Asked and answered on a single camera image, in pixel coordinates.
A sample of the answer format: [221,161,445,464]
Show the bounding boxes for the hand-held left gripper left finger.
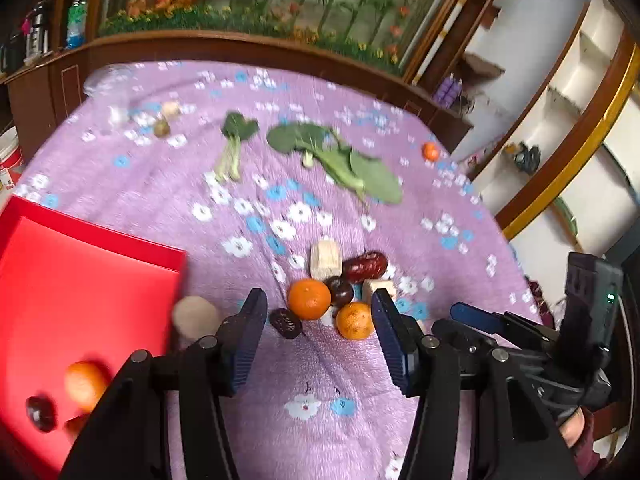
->
[59,288,269,480]

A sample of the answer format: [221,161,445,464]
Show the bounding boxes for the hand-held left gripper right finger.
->
[371,289,586,480]

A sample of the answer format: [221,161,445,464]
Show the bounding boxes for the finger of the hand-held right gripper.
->
[431,319,551,376]
[450,301,558,346]

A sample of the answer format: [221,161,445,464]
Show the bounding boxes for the dark wrinkled date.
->
[270,308,304,339]

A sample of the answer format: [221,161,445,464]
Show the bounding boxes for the dark round plum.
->
[324,276,355,307]

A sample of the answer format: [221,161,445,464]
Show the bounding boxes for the large red date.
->
[341,251,390,284]

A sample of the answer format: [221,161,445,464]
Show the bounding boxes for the beige cake block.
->
[310,240,343,281]

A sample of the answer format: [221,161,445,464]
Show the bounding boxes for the red plastic tray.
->
[0,196,188,480]

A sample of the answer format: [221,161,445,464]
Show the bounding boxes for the reddish brown date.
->
[65,414,88,443]

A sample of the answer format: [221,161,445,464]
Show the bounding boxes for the person's right hand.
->
[557,407,596,456]

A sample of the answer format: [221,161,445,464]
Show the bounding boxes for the dark shelf ornament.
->
[505,141,543,173]

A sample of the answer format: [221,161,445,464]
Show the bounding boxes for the purple floral blanket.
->
[10,60,551,480]

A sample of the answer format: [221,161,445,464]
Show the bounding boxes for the large bok choy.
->
[266,122,404,206]

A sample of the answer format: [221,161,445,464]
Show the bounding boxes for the small bok choy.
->
[214,111,260,183]

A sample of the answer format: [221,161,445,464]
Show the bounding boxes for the clear plastic cup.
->
[82,65,136,133]

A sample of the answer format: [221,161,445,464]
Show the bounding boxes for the white rolled paper tube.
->
[412,0,468,86]

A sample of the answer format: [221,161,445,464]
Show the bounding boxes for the white plastic bucket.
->
[0,127,25,193]

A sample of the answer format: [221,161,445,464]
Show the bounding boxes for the green plastic bottle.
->
[66,0,90,50]

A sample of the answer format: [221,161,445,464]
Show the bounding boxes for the black thermos flask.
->
[27,2,51,58]

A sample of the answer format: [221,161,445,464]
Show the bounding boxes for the white wall shelf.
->
[465,0,640,311]

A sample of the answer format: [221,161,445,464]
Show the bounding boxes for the bamboo flower wall painting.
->
[97,0,466,68]

